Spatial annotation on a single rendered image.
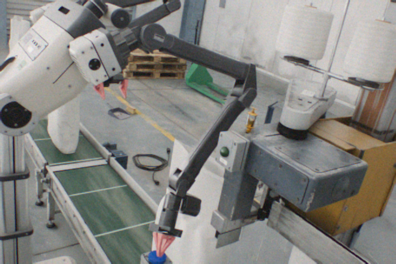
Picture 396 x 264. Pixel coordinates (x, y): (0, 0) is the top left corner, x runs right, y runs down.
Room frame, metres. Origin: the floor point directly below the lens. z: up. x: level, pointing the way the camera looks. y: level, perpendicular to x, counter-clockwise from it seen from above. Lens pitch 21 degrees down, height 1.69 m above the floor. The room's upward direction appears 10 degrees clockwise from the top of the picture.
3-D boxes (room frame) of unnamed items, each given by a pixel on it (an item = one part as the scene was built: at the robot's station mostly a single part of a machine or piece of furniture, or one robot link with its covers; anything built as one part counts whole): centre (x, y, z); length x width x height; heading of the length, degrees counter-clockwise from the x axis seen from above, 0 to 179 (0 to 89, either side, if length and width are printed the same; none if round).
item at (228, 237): (0.99, -0.13, 0.98); 0.09 x 0.05 x 0.05; 130
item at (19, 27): (3.73, 1.99, 0.74); 0.47 x 0.20 x 0.72; 42
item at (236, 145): (0.95, -0.09, 1.29); 0.08 x 0.05 x 0.09; 40
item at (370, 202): (1.20, -0.51, 1.18); 0.34 x 0.25 x 0.31; 130
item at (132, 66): (6.91, 1.22, 0.22); 1.21 x 0.84 x 0.14; 130
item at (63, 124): (2.63, 1.07, 0.74); 0.47 x 0.22 x 0.72; 38
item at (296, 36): (1.30, -0.27, 1.61); 0.17 x 0.17 x 0.17
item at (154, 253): (0.99, 0.07, 0.84); 0.06 x 0.06 x 0.02
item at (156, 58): (6.87, 1.24, 0.36); 1.20 x 0.82 x 0.14; 126
